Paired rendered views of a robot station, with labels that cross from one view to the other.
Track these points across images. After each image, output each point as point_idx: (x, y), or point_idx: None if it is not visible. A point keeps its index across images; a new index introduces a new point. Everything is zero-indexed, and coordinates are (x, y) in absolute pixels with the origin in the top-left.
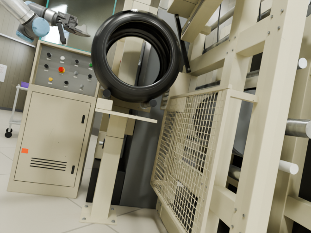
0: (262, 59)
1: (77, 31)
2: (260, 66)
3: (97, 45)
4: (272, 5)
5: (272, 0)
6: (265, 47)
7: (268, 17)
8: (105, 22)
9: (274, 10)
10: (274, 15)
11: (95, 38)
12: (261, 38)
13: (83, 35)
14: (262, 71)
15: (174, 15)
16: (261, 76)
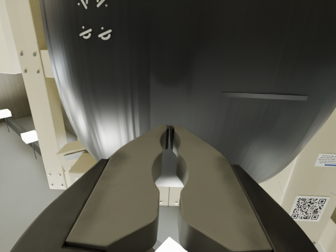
0: (31, 25)
1: (81, 187)
2: (30, 16)
3: (40, 5)
4: (43, 84)
5: (46, 90)
6: (32, 38)
7: (47, 74)
8: (92, 154)
9: (38, 77)
10: (36, 72)
11: (68, 71)
12: (48, 54)
13: (154, 141)
14: (24, 9)
15: None
16: (22, 2)
